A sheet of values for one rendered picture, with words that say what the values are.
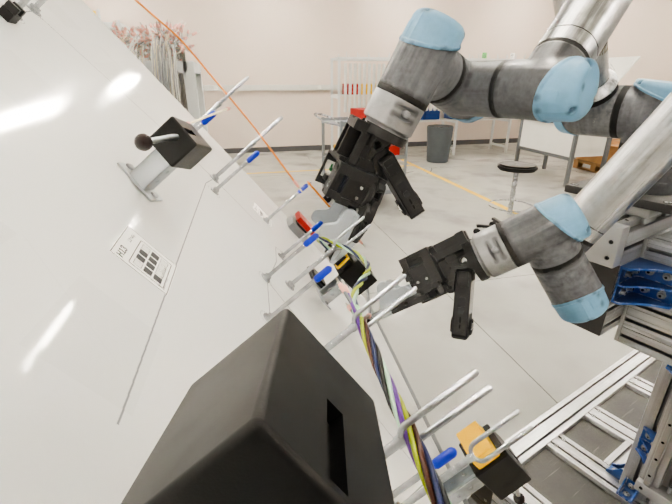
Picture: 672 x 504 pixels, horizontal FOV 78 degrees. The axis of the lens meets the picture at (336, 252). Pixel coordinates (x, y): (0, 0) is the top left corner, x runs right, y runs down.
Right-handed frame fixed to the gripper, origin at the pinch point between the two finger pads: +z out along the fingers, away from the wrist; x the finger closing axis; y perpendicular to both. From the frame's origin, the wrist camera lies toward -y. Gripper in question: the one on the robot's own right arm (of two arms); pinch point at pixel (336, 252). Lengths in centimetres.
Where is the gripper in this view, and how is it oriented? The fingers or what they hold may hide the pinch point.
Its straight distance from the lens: 66.3
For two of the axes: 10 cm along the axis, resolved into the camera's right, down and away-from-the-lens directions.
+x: 2.5, 4.6, -8.5
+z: -4.4, 8.4, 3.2
